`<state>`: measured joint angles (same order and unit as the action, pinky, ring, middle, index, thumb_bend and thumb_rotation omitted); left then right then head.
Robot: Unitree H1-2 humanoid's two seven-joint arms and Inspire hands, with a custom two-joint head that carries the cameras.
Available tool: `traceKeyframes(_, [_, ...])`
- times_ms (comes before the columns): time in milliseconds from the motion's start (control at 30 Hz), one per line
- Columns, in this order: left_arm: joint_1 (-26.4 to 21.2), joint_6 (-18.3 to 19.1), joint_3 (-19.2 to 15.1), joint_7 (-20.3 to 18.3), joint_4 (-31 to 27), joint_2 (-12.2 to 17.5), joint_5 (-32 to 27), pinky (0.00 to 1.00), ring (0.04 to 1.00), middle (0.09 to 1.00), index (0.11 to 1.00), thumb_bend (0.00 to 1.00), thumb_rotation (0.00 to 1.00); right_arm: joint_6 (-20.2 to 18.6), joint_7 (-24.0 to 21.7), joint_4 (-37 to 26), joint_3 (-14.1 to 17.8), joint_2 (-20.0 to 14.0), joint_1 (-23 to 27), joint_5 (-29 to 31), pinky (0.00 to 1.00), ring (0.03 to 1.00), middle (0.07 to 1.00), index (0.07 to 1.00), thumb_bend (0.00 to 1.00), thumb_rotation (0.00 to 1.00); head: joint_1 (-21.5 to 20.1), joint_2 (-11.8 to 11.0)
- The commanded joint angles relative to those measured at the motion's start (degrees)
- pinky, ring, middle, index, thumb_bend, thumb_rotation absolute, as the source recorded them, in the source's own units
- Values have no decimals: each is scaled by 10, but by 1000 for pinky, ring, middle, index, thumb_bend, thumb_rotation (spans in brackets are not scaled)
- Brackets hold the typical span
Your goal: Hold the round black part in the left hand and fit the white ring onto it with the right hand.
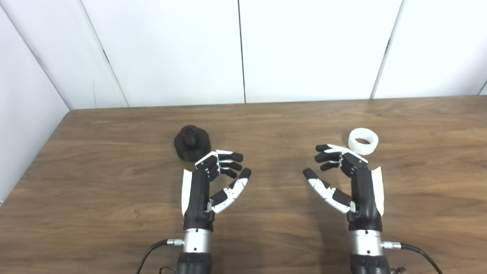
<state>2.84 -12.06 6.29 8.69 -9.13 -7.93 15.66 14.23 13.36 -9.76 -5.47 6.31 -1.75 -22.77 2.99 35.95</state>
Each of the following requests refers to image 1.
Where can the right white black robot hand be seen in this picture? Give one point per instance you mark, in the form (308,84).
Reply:
(363,198)

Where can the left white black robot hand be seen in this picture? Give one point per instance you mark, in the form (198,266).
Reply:
(198,198)

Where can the round black stepped part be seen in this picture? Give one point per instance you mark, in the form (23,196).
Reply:
(192,146)

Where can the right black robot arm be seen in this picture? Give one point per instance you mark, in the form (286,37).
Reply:
(367,258)

